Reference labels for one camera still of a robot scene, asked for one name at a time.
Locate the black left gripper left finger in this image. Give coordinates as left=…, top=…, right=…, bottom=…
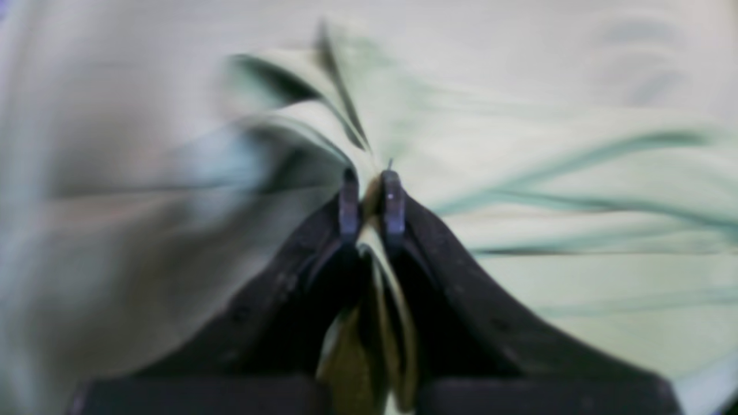
left=68, top=170, right=367, bottom=414

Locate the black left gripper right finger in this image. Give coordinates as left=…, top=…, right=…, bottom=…
left=381, top=170, right=681, bottom=414

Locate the light green T-shirt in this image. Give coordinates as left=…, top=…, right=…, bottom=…
left=229, top=21, right=736, bottom=414

